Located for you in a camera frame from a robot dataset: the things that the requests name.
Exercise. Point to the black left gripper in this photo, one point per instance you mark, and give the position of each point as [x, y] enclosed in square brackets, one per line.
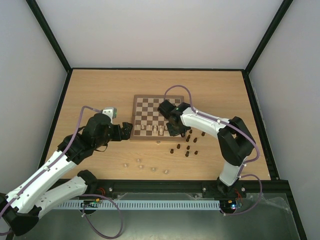
[127, 132]

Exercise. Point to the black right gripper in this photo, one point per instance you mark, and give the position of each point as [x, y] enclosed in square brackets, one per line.
[173, 128]

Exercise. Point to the white chess queen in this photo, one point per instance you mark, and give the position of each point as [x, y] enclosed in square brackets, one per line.
[161, 131]

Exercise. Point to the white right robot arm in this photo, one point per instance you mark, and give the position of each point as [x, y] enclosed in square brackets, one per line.
[235, 141]

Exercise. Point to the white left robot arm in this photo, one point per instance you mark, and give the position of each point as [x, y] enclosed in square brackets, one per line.
[24, 206]

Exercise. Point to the wooden chess board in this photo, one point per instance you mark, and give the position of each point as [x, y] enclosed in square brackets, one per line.
[145, 113]

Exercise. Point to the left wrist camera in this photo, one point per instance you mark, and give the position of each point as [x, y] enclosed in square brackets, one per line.
[110, 111]

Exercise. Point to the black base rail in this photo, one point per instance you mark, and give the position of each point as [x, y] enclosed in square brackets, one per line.
[112, 188]

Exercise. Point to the white slotted cable duct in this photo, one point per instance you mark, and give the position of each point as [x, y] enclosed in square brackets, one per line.
[208, 205]

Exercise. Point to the black frame post left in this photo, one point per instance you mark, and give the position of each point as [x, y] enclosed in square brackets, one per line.
[39, 16]

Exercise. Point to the black frame post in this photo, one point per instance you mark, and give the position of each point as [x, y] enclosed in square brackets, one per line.
[276, 20]
[39, 16]

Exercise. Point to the black frame post right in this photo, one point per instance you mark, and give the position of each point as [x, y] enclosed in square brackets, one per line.
[276, 20]

